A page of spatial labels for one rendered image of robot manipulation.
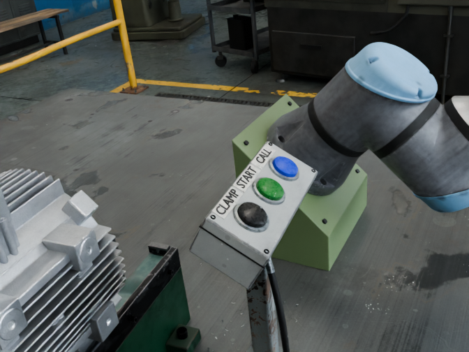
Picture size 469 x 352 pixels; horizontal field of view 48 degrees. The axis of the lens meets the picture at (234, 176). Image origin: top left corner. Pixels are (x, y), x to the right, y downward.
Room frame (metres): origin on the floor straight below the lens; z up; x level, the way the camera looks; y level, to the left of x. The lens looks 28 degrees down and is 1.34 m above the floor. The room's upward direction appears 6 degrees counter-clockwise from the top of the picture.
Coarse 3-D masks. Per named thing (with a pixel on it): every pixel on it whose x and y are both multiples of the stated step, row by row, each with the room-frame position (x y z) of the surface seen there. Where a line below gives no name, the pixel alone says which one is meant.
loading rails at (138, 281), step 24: (144, 264) 0.57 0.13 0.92; (168, 264) 0.56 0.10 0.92; (144, 288) 0.51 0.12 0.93; (168, 288) 0.55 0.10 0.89; (120, 312) 0.47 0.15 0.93; (144, 312) 0.50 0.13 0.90; (168, 312) 0.54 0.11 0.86; (120, 336) 0.45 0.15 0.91; (144, 336) 0.49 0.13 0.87; (168, 336) 0.53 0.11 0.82; (192, 336) 0.53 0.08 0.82
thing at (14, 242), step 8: (0, 192) 0.40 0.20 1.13; (0, 200) 0.40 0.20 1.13; (0, 208) 0.40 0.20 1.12; (0, 216) 0.40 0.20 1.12; (8, 216) 0.40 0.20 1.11; (0, 224) 0.39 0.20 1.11; (8, 224) 0.40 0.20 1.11; (0, 232) 0.39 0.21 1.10; (8, 232) 0.39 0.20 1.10; (0, 240) 0.38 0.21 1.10; (8, 240) 0.39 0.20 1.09; (16, 240) 0.40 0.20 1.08; (0, 248) 0.38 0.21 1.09; (8, 248) 0.39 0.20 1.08; (16, 248) 0.40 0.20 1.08; (0, 256) 0.38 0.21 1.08
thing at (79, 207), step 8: (80, 192) 0.47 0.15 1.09; (72, 200) 0.45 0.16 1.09; (80, 200) 0.46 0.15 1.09; (88, 200) 0.46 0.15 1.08; (64, 208) 0.46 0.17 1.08; (72, 208) 0.45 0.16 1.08; (80, 208) 0.45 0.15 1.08; (88, 208) 0.45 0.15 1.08; (96, 208) 0.46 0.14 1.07; (72, 216) 0.45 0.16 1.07; (80, 216) 0.45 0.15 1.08; (88, 216) 0.45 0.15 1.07; (80, 224) 0.45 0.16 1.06; (120, 296) 0.46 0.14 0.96
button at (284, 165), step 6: (282, 156) 0.53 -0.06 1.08; (276, 162) 0.51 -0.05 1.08; (282, 162) 0.52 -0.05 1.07; (288, 162) 0.52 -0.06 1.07; (294, 162) 0.53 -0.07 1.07; (276, 168) 0.51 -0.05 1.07; (282, 168) 0.51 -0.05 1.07; (288, 168) 0.51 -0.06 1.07; (294, 168) 0.51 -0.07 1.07; (282, 174) 0.50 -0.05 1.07; (288, 174) 0.50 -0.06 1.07; (294, 174) 0.51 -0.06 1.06
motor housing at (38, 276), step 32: (32, 192) 0.46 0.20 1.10; (32, 224) 0.43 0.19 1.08; (96, 224) 0.46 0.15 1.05; (32, 256) 0.40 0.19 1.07; (64, 256) 0.40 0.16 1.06; (0, 288) 0.36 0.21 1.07; (32, 288) 0.36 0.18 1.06; (64, 288) 0.39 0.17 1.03; (96, 288) 0.42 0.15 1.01; (32, 320) 0.35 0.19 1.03; (64, 320) 0.37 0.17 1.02
